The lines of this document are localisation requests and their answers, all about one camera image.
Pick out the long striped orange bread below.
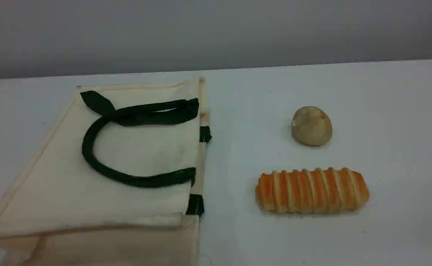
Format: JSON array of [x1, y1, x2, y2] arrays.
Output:
[[255, 167, 370, 215]]

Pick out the white canvas bag green handles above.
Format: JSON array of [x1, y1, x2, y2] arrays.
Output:
[[0, 76, 213, 266]]

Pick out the round beige potato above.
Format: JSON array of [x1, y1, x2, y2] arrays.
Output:
[[291, 106, 333, 147]]

